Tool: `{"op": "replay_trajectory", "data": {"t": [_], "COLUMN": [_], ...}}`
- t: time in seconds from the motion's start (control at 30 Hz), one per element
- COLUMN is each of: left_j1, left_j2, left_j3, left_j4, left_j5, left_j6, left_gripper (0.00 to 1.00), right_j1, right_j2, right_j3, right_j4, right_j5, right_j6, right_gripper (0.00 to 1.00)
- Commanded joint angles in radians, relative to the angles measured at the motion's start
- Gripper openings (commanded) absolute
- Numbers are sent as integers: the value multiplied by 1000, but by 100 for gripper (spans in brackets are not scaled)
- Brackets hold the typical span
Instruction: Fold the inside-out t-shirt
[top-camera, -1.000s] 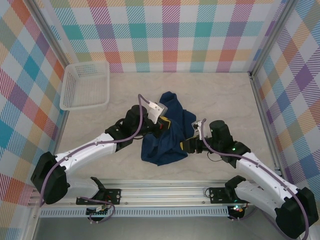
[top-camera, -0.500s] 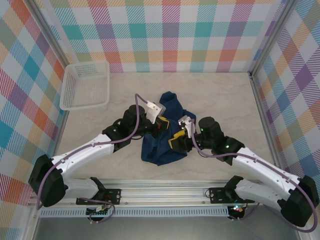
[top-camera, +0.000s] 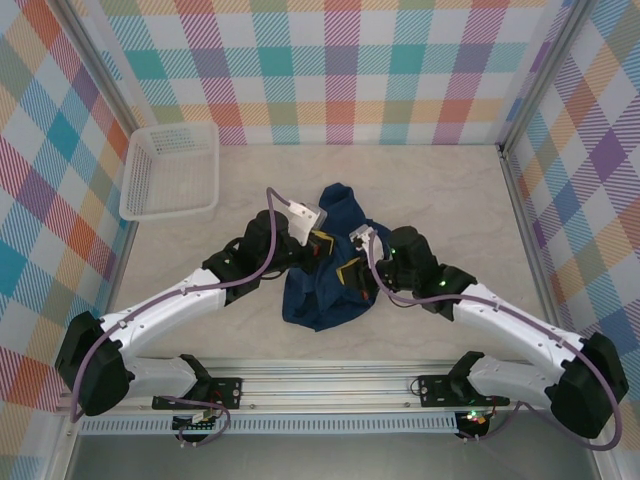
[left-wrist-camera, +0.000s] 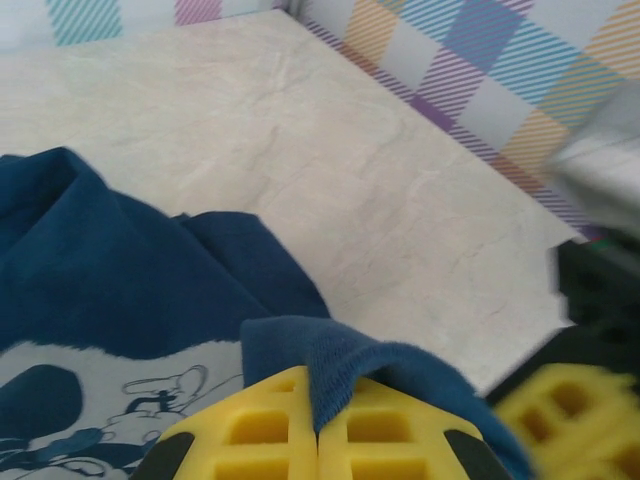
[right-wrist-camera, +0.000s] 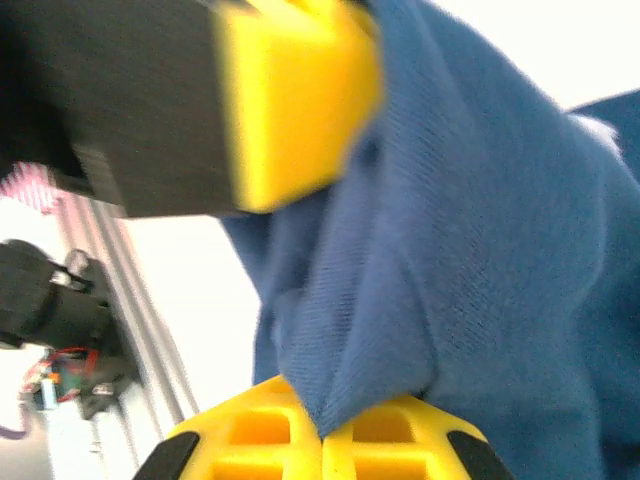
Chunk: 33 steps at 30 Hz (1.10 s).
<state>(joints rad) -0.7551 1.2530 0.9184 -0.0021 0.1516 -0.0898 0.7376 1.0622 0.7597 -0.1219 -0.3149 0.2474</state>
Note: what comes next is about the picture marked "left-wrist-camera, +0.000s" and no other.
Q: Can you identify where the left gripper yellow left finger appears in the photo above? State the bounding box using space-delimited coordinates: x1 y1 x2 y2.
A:
132 364 321 480

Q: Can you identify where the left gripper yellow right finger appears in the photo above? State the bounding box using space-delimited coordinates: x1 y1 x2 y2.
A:
317 374 506 480

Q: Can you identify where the navy blue printed t-shirt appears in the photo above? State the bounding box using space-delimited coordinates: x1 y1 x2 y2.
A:
0 146 536 480

